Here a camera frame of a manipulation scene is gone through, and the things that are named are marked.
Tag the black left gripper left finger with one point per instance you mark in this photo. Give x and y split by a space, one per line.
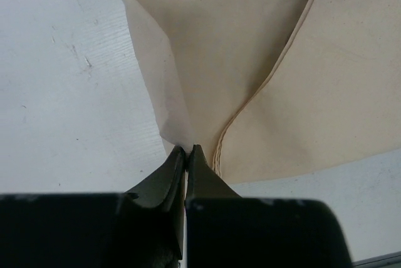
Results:
159 189

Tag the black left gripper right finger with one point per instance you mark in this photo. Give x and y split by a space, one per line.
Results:
202 181

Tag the beige cloth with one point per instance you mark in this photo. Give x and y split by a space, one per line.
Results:
271 88

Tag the aluminium rail frame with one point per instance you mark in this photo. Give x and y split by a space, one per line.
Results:
382 261

